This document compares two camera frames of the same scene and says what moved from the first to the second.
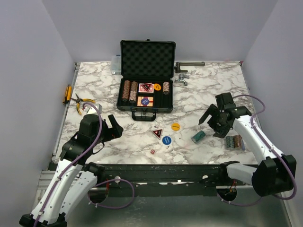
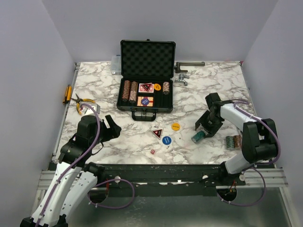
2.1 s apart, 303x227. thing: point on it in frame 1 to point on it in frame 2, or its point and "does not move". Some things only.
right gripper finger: x=221 y=132 to x=212 y=129
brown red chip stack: x=237 y=141 does not move
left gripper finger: x=112 y=121 does not move
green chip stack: x=197 y=137 does not move
